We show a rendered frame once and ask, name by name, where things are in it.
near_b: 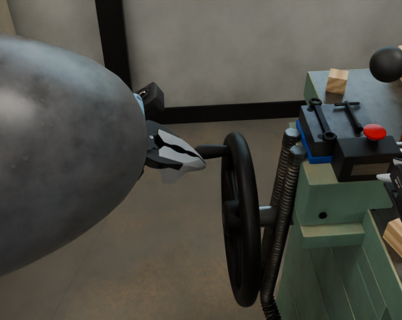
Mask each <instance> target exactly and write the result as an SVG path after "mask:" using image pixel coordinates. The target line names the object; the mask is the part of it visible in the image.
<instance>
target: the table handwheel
mask: <svg viewBox="0 0 402 320"><path fill-rule="evenodd" d="M223 145H228V146H229V148H230V155H229V156H224V157H222V162H221V196H222V224H223V230H224V243H225V254H226V259H227V268H228V272H229V279H230V283H231V288H232V292H233V295H234V298H235V300H236V301H237V303H238V304H239V305H240V306H242V307H251V306H252V305H253V304H254V303H255V301H256V299H257V297H258V292H259V288H260V277H261V264H262V246H261V229H260V228H261V227H274V224H275V221H276V215H277V212H278V206H275V205H265V206H259V203H258V192H257V183H256V179H255V171H254V167H253V161H252V158H251V154H250V150H249V147H248V144H247V142H246V140H245V138H244V136H243V135H242V134H240V133H238V132H231V133H229V134H228V135H227V136H226V138H225V140H224V144H223ZM236 181H237V186H236ZM237 187H238V189H237Z"/></svg>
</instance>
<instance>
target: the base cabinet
mask: <svg viewBox="0 0 402 320"><path fill-rule="evenodd" d="M276 306H278V310H279V313H280V316H281V319H282V320H355V318H354V314H353V312H352V309H351V305H350V303H349V299H348V297H347V293H346V291H345V288H344V284H343V282H342V278H341V276H340V272H339V270H338V267H337V264H336V261H335V258H334V256H333V252H332V249H331V247H324V248H305V249H302V248H301V247H300V244H299V241H298V237H297V233H296V230H295V226H294V225H292V226H291V229H290V235H289V239H288V245H287V249H286V255H285V261H284V265H283V271H282V275H281V281H280V285H279V291H278V297H277V301H276Z"/></svg>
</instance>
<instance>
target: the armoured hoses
mask: <svg viewBox="0 0 402 320"><path fill-rule="evenodd" d="M300 138H301V133H300V131H299V130H298V129H295V128H288V129H286V130H285V131H284V135H283V140H282V148H281V153H280V157H279V161H278V162H279V163H278V167H277V170H276V171H277V172H276V176H275V177H276V178H275V181H274V185H273V186H274V187H273V190H272V196H271V201H270V205H275V206H278V212H277V215H276V221H275V224H274V227H265V228H264V229H265V230H264V235H263V238H262V244H261V246H262V264H261V277H260V288H259V292H260V303H261V307H262V310H263V311H264V315H265V318H266V320H282V319H281V316H280V313H279V310H278V306H276V302H275V299H274V296H273V294H274V289H275V286H276V281H277V277H278V272H279V268H280V265H281V260H282V256H283V252H284V248H285V243H286V238H287V235H288V229H289V226H290V221H291V216H292V213H293V211H292V210H293V206H294V201H295V195H296V189H297V183H298V177H299V170H300V165H301V163H302V162H303V160H304V159H305V158H306V156H307V150H306V149H305V148H304V147H303V146H299V145H295V144H296V143H297V142H298V141H299V140H300Z"/></svg>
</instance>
